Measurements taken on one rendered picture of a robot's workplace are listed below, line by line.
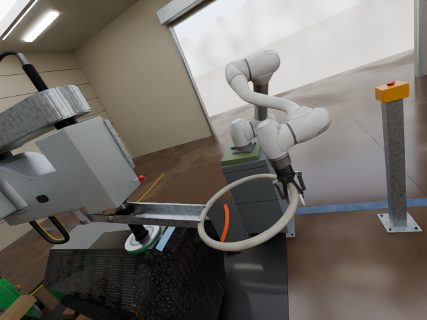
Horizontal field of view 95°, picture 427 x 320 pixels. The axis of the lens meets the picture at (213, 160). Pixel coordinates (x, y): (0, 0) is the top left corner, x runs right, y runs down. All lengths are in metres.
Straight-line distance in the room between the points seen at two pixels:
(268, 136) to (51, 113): 0.87
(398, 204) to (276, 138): 1.33
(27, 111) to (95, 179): 0.37
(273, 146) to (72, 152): 0.84
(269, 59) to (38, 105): 1.10
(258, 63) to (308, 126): 0.54
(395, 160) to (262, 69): 1.07
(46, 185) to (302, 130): 1.22
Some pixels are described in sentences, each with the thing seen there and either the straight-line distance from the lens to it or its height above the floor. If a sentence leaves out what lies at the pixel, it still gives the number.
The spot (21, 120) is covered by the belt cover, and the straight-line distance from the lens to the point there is 1.15.
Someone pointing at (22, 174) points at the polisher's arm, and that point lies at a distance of 1.38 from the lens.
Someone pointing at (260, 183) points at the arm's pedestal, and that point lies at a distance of 1.72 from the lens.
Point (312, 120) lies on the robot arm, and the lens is 0.85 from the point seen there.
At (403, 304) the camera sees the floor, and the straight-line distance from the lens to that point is 1.74.
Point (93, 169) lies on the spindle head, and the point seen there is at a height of 1.34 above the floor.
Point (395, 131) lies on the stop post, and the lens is 1.67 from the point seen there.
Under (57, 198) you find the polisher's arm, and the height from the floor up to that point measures 1.26.
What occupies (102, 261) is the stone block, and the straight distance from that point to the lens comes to 1.52.
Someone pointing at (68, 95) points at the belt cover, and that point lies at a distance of 1.05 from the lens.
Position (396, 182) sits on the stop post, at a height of 0.41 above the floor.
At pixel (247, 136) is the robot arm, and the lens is 1.68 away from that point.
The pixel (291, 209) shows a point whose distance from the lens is 0.82.
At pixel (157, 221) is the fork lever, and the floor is 0.97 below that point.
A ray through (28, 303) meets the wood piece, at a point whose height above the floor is 0.80.
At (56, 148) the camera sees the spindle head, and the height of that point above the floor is 1.48.
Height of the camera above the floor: 1.48
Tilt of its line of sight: 20 degrees down
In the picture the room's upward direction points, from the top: 23 degrees counter-clockwise
